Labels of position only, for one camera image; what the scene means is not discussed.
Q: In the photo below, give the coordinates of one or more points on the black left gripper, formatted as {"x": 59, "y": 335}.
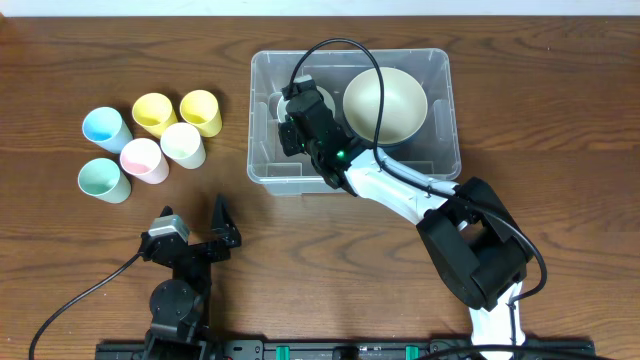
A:
{"x": 198, "y": 248}

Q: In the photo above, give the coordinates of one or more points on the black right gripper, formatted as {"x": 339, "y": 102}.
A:
{"x": 289, "y": 138}

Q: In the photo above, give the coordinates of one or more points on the cream white cup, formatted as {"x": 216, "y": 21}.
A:
{"x": 182, "y": 143}

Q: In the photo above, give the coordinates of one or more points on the large beige bowl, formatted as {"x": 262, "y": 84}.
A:
{"x": 405, "y": 105}

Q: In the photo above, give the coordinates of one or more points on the yellow cup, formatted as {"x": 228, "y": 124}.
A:
{"x": 200, "y": 108}
{"x": 154, "y": 112}

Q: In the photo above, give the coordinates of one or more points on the dark blue bowl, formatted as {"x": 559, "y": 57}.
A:
{"x": 369, "y": 143}

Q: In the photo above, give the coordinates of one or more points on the white bowl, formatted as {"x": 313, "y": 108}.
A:
{"x": 328, "y": 101}

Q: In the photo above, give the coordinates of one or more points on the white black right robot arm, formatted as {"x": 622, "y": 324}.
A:
{"x": 478, "y": 251}

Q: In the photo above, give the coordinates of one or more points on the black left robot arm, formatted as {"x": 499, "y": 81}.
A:
{"x": 180, "y": 306}

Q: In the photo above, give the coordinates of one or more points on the pink cup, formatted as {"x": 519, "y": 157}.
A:
{"x": 144, "y": 159}

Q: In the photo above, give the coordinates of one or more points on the clear plastic storage bin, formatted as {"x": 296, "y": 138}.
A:
{"x": 435, "y": 152}

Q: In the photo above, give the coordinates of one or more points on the mint green cup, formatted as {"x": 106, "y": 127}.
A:
{"x": 103, "y": 179}

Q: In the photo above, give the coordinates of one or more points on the light blue cup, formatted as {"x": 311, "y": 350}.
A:
{"x": 105, "y": 127}

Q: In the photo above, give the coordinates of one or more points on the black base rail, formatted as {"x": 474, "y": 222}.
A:
{"x": 453, "y": 348}

